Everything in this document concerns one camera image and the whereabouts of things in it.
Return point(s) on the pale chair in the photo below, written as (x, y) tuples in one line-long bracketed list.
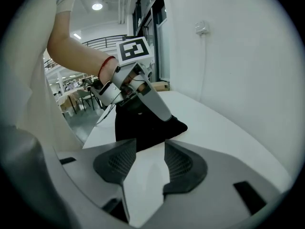
[(83, 96)]

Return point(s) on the black cloth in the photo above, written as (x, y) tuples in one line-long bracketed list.
[(143, 130)]

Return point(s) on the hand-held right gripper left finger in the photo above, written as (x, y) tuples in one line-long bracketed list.
[(95, 175)]

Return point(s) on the brown cardboard box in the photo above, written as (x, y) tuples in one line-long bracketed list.
[(160, 86)]

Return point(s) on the black metal railing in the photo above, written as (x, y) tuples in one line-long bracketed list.
[(102, 42)]

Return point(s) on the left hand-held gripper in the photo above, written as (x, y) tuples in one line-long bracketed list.
[(134, 51)]

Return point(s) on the person's left hand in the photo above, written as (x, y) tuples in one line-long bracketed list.
[(134, 82)]

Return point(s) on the round ceiling light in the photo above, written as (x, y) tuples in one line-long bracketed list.
[(97, 6)]

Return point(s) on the long ceiling light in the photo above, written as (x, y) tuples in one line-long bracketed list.
[(76, 36)]

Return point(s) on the person's left forearm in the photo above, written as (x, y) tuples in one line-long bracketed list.
[(76, 54)]

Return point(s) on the person's beige shirt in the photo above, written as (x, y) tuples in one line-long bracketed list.
[(26, 80)]

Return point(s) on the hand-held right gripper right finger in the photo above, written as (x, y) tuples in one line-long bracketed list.
[(214, 182)]

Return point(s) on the frosted glass door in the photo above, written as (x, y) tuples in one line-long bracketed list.
[(164, 51)]

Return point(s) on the white wall switch box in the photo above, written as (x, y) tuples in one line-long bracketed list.
[(202, 27)]

